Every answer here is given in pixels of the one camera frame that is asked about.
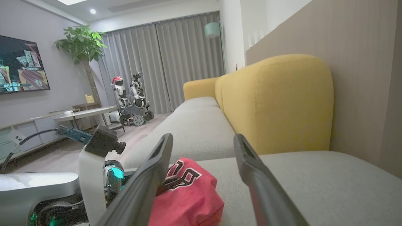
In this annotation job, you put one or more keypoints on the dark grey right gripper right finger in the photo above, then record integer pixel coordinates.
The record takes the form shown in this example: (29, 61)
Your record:
(263, 188)

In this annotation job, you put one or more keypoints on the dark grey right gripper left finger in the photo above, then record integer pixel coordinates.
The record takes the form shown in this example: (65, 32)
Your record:
(144, 182)

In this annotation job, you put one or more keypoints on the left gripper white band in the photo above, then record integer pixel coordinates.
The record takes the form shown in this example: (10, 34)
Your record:
(91, 182)

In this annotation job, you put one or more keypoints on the red lettered basketball jersey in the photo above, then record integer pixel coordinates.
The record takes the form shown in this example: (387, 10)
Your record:
(191, 197)

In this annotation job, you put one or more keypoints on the large grey sofa seat cushion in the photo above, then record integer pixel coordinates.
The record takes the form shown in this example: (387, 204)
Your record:
(329, 188)

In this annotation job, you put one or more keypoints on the round grey coffee table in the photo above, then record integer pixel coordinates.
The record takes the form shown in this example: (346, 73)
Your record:
(88, 113)

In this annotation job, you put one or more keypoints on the small white box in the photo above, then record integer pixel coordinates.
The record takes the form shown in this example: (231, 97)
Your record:
(114, 116)

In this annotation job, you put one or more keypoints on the wooden side cabinet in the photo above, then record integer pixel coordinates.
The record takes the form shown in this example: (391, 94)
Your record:
(86, 108)

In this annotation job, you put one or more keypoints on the wheeled robot with red cap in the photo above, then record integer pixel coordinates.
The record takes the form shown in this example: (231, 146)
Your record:
(133, 106)

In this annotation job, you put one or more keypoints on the white television cabinet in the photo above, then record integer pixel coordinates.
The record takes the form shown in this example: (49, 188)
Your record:
(31, 128)

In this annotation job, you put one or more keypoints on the small yellow box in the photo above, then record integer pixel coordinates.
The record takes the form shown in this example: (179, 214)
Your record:
(89, 99)

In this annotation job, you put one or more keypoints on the yellow sofa back cushion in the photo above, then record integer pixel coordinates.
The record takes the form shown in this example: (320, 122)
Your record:
(276, 103)
(199, 88)

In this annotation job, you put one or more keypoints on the grey curtain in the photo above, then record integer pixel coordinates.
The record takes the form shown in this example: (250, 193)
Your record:
(163, 62)

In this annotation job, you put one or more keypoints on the green potted tree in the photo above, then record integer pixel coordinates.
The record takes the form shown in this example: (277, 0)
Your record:
(81, 44)

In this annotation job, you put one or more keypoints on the teal lamp shade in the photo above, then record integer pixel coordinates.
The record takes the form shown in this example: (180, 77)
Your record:
(212, 29)

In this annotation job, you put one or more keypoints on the round ceiling spotlight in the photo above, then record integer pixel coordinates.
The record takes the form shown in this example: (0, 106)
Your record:
(93, 11)

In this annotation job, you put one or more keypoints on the flat ceiling panel light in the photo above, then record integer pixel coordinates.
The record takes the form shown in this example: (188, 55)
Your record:
(71, 2)

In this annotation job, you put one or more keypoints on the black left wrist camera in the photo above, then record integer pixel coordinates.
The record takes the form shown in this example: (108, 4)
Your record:
(102, 141)

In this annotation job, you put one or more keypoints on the wall mounted television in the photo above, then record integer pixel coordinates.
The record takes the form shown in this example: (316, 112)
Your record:
(22, 66)

